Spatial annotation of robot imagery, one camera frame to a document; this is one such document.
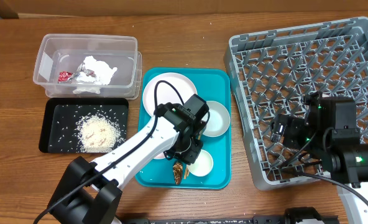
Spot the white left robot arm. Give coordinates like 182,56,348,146
45,94,209,223

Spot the clear plastic bin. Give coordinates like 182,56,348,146
33,34,142,100

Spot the white napkin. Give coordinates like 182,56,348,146
73,56,117,85

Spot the black food waste tray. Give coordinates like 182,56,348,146
39,98,129,153

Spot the teal plastic tray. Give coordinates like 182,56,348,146
136,67,231,190

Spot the small white cup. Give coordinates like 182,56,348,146
187,149,214,177

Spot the pile of white rice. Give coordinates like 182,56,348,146
53,105,127,154

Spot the grey dish rack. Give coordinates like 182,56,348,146
224,17,368,190

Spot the silver red foil wrapper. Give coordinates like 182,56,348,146
58,63,94,83

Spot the large pink plate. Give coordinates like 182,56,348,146
142,72,199,116

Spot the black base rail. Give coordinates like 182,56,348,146
121,207,340,224

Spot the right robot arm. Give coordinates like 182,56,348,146
270,92,368,223

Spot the brown food scrap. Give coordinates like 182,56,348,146
173,161,183,185

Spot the pink bowl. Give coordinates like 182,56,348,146
154,152,165,159

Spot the right wooden chopstick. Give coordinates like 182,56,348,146
183,134,201,179

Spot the grey green bowl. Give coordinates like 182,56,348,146
203,101,231,138

